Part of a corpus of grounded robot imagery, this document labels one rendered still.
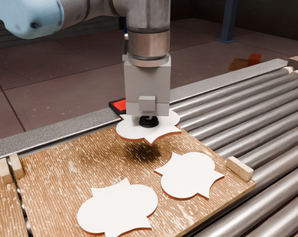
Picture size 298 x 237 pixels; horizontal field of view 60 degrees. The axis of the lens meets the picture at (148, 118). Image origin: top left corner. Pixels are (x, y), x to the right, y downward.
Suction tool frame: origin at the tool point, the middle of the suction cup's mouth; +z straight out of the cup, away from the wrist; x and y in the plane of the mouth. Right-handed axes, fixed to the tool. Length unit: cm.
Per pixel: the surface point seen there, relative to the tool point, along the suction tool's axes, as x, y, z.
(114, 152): 0.5, -8.2, 7.8
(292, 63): 68, 59, 9
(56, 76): 261, -142, 100
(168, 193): -12.0, 4.7, 7.1
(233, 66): 287, 92, 90
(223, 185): -8.2, 15.7, 7.9
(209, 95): 35.5, 18.6, 9.6
